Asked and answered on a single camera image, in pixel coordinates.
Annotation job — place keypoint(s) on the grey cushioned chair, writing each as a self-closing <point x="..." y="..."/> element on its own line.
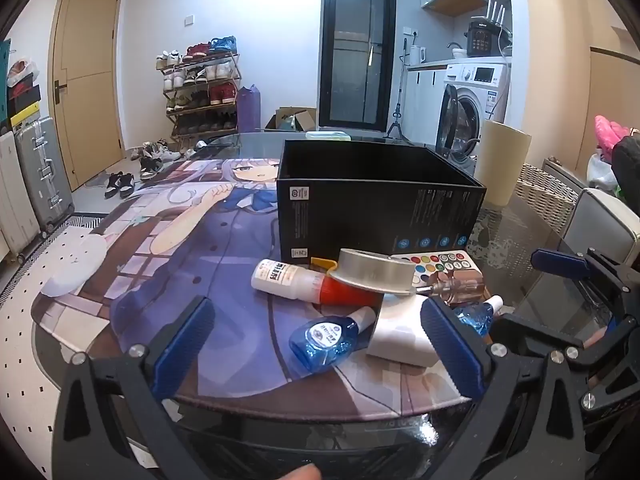
<point x="605" y="220"/>

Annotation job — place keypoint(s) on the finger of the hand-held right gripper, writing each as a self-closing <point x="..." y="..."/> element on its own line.
<point x="560" y="262"/>
<point x="525" y="332"/>

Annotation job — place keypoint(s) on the white wicker basket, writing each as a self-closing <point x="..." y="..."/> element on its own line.
<point x="545" y="190"/>

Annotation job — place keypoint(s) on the silver suitcase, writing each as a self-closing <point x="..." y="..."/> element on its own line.
<point x="42" y="175"/>

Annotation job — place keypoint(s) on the white remote coloured buttons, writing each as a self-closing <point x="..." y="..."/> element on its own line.
<point x="440" y="262"/>

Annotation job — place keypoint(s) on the person's left hand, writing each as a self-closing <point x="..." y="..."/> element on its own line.
<point x="302" y="473"/>

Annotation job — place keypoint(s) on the yellow plastic piece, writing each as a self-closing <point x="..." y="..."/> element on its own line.
<point x="320" y="262"/>

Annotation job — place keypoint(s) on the black framed glass door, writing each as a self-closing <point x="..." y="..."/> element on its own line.
<point x="355" y="45"/>

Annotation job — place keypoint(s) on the printed table mat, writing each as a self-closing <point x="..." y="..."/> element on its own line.
<point x="225" y="260"/>

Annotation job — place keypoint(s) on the blue liquid bottle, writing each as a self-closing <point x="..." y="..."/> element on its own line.
<point x="322" y="340"/>
<point x="475" y="317"/>

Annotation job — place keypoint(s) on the brown cardboard box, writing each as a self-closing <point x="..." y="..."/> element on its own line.
<point x="300" y="120"/>

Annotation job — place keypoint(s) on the stack of shoe boxes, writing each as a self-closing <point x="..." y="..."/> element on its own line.
<point x="22" y="100"/>

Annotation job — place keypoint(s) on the white kitchen counter cabinet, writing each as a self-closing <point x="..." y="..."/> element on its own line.
<point x="422" y="95"/>

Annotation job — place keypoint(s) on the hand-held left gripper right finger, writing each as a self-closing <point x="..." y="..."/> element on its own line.
<point x="450" y="350"/>

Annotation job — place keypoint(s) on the wooden door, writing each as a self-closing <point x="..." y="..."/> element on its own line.
<point x="90" y="85"/>

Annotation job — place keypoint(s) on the black cardboard box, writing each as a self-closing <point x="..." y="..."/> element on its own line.
<point x="350" y="210"/>

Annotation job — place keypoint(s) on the beige cylindrical bin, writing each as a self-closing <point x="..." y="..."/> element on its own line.
<point x="500" y="165"/>

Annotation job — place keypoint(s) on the white charger block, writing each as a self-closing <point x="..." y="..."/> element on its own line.
<point x="400" y="330"/>

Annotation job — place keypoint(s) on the pink cloth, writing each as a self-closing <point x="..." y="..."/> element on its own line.
<point x="607" y="135"/>

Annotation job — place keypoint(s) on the pile of loose shoes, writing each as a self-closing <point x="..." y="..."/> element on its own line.
<point x="150" y="160"/>

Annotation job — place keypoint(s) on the black kitchen appliance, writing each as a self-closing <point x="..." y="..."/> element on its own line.
<point x="480" y="37"/>

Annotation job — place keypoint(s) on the black white patterned rug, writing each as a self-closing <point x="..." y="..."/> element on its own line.
<point x="30" y="360"/>

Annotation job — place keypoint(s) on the white antenna router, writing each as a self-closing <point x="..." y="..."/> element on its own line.
<point x="495" y="20"/>

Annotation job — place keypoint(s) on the white kettle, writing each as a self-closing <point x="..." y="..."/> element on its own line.
<point x="417" y="55"/>

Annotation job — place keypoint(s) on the white washing machine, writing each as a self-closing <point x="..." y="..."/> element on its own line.
<point x="480" y="100"/>

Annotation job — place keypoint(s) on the white plastic bag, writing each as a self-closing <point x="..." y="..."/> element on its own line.
<point x="22" y="67"/>

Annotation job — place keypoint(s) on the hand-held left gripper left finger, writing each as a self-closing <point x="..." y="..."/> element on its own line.
<point x="185" y="345"/>

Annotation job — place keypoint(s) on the dark cloth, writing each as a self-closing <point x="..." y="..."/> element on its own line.
<point x="627" y="165"/>

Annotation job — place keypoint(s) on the white red glue bottle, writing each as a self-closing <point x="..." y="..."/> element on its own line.
<point x="285" y="277"/>

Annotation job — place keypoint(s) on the white suitcase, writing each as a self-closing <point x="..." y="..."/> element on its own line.
<point x="12" y="195"/>

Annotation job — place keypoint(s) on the metal shoe rack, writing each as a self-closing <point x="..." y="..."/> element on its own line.
<point x="202" y="95"/>

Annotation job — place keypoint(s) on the teal suitcase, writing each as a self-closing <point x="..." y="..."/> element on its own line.
<point x="4" y="70"/>

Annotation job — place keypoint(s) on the green tissue pack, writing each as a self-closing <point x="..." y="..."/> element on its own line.
<point x="327" y="135"/>

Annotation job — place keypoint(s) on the floor mop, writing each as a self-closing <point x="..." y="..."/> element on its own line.
<point x="397" y="110"/>

